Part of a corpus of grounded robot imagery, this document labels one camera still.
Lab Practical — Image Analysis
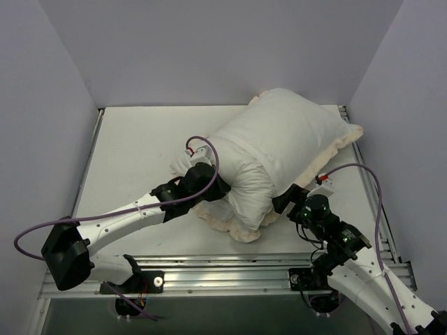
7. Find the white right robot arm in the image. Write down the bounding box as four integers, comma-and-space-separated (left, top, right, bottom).
272, 184, 446, 334

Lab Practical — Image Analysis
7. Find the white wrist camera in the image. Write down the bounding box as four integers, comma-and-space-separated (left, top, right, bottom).
185, 145, 212, 167
313, 174, 335, 198

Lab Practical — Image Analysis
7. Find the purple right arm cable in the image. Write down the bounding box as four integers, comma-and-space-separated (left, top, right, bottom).
317, 163, 413, 335

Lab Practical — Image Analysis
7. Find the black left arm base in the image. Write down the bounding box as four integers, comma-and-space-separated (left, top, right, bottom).
99, 255, 165, 321

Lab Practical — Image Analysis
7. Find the grey and cream pillowcase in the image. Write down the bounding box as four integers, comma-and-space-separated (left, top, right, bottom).
207, 89, 363, 243

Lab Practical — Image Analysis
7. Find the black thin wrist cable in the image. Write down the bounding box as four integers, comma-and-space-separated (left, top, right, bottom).
296, 223, 329, 259

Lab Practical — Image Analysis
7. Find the white pillow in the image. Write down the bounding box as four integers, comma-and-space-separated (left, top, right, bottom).
169, 135, 277, 231

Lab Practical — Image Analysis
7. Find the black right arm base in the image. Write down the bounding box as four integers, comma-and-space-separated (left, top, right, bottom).
288, 267, 344, 318

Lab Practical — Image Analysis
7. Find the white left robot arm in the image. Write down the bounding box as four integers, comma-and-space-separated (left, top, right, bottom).
41, 163, 231, 294

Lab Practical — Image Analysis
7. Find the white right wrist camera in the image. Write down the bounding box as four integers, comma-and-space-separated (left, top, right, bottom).
313, 174, 335, 198

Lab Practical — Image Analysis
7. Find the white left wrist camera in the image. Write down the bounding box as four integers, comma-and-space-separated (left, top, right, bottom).
185, 145, 212, 167

